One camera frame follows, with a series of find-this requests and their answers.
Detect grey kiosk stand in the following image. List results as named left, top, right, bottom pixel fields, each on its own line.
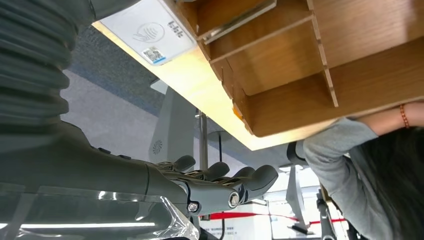
left=148, top=79, right=208, bottom=171

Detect yellow tape strip on box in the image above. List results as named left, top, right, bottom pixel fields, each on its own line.
left=232, top=105, right=245, bottom=121

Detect black stanchion post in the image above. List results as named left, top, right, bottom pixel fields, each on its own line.
left=314, top=187, right=339, bottom=240

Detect grey white card reader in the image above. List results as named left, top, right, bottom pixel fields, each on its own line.
left=99, top=0, right=199, bottom=66

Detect red bead bracelet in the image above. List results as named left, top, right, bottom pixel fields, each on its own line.
left=398, top=103, right=411, bottom=130

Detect red barrier belt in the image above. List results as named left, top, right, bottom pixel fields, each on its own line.
left=198, top=211, right=347, bottom=227

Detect wooden compartment box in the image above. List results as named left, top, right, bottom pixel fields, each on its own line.
left=172, top=0, right=424, bottom=138

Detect white background counter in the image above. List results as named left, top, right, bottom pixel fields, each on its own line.
left=200, top=198, right=321, bottom=240

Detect person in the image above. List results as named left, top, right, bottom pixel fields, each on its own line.
left=286, top=101, right=424, bottom=240

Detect light wood desk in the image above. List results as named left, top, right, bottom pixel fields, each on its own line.
left=92, top=21, right=339, bottom=152

